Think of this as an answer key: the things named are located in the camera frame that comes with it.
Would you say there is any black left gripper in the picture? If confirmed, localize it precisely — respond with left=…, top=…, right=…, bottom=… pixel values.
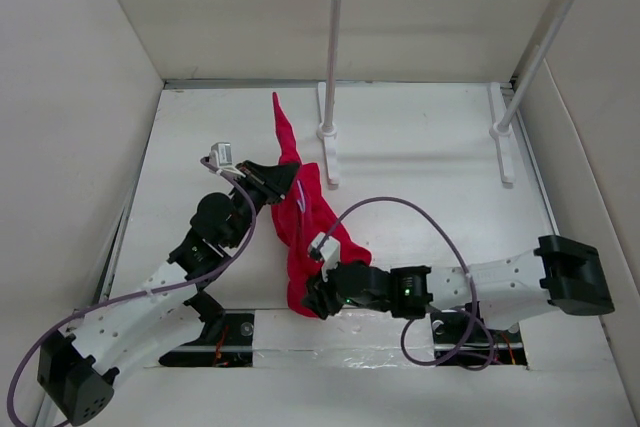
left=226, top=160, right=298, bottom=249

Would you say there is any red t shirt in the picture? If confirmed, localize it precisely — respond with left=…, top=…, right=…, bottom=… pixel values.
left=271, top=91, right=374, bottom=319

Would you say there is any blue wire hanger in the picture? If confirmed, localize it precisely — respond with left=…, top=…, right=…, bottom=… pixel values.
left=296, top=179, right=309, bottom=215

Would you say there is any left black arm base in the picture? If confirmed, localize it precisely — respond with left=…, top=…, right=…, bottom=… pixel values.
left=158, top=309, right=255, bottom=368

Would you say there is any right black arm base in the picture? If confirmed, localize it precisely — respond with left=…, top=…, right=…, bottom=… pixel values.
left=430, top=310, right=528, bottom=370

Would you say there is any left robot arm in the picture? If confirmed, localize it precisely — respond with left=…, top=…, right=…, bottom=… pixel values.
left=37, top=161, right=300, bottom=426

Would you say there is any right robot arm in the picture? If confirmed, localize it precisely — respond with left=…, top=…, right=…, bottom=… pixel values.
left=302, top=235, right=615, bottom=340

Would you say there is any white clothes rack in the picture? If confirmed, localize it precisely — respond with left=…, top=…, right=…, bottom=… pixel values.
left=317, top=0, right=575, bottom=187

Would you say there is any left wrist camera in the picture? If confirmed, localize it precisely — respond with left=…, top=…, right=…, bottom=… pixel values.
left=208, top=142, right=235, bottom=170

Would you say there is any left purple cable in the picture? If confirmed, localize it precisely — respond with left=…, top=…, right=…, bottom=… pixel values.
left=7, top=156, right=259, bottom=427

